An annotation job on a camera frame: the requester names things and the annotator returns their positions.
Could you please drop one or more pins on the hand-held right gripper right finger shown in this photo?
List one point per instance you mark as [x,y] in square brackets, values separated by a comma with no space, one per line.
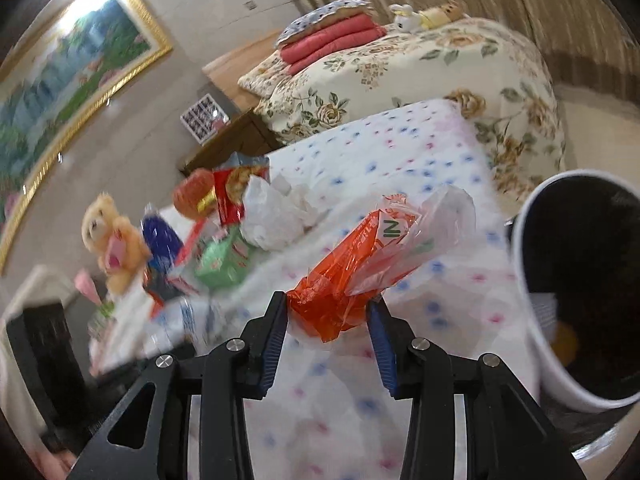
[382,355]

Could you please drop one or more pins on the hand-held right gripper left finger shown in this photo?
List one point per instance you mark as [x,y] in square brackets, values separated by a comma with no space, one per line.
[272,355]

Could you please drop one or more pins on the orange plastic bag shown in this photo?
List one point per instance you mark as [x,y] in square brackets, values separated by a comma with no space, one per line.
[330,290]

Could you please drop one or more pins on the white trash bin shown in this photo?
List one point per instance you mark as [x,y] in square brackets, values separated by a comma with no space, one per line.
[530,350]

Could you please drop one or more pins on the blue plastic packet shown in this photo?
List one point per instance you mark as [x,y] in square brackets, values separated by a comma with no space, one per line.
[160,240]

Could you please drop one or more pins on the red snack packet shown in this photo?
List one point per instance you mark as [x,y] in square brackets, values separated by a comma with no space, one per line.
[230,190]

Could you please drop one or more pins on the clear plastic wrapper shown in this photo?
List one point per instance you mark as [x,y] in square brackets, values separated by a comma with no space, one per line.
[180,317]

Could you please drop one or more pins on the green snack packet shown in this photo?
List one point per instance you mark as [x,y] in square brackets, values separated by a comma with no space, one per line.
[220,260]

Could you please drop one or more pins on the tan teddy bear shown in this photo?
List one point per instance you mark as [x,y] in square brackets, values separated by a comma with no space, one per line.
[120,245]

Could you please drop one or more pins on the crumpled white plastic bag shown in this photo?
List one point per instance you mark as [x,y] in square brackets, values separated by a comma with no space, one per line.
[270,215]

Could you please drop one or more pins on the orange gold round packet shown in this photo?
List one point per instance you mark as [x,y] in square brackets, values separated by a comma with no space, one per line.
[192,192]

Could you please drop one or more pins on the white dotted blanket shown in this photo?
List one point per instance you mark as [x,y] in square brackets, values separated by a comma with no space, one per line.
[350,160]

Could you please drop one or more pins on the wooden nightstand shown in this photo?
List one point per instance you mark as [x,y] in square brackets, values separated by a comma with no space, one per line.
[240,140]

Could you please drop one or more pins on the wooden headboard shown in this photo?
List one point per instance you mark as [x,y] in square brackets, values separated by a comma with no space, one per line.
[225,75]

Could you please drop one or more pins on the gold framed landscape painting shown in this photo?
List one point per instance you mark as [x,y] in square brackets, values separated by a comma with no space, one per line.
[65,75]

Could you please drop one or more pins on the floral bedspread bed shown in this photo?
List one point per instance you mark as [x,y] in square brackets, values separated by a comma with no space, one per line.
[425,65]

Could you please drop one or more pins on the folded red blanket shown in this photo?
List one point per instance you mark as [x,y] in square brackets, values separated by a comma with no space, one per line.
[330,40]

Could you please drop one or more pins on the blue patterned pillow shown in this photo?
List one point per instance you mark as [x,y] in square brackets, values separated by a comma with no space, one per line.
[305,22]

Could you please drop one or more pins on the white rabbit plush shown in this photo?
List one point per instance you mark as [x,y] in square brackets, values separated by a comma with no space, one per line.
[405,19]

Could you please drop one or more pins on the yellow brown plush toy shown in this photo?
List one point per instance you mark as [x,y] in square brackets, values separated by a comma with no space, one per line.
[440,15]

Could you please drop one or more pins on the photo collage frame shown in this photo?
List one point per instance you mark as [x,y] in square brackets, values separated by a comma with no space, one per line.
[200,117]

